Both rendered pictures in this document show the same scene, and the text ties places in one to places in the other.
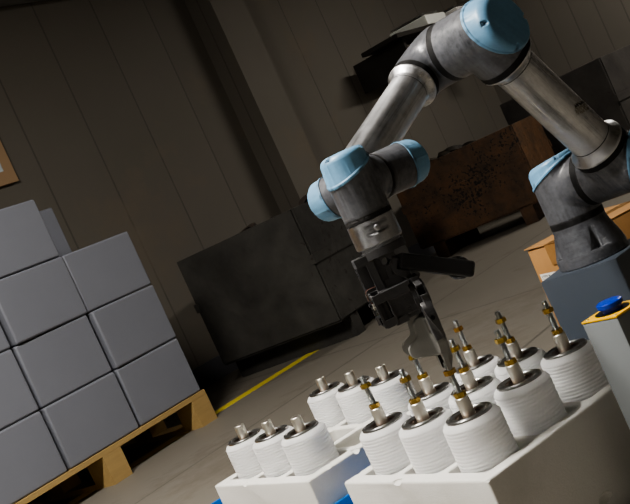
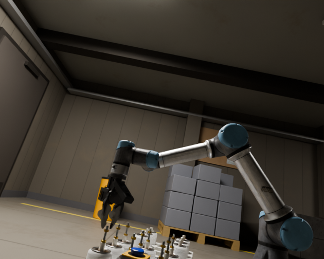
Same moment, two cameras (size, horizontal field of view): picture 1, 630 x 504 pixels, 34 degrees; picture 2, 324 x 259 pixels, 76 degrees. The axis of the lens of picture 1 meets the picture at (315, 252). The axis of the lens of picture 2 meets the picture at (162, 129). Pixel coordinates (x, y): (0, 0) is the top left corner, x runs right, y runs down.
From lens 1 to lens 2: 1.38 m
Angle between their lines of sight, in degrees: 52
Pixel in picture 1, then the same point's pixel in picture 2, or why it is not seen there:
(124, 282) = (233, 200)
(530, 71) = (241, 160)
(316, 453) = (136, 243)
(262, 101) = not seen: outside the picture
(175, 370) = (234, 230)
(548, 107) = (248, 180)
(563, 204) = (262, 233)
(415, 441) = not seen: hidden behind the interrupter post
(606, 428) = not seen: outside the picture
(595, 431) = not seen: outside the picture
